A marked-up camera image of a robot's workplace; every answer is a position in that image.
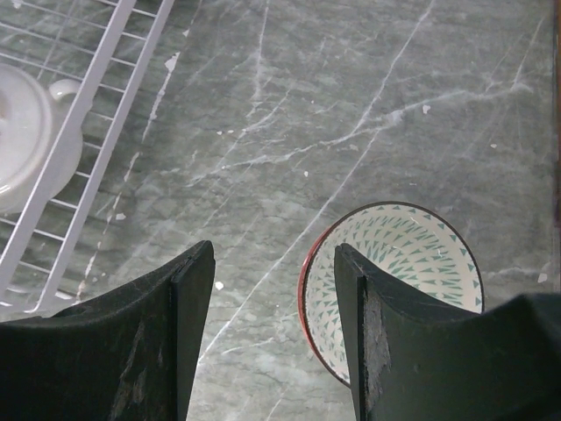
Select white wire dish rack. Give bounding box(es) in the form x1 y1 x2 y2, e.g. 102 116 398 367
1 1 173 321

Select red patterned bowl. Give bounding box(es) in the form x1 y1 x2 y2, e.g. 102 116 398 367
296 200 486 388

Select light grey bowl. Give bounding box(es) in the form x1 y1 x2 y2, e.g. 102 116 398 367
302 203 483 382

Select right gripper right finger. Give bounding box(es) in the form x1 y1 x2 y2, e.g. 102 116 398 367
334 244 560 421

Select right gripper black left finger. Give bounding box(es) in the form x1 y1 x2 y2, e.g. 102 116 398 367
1 240 216 420

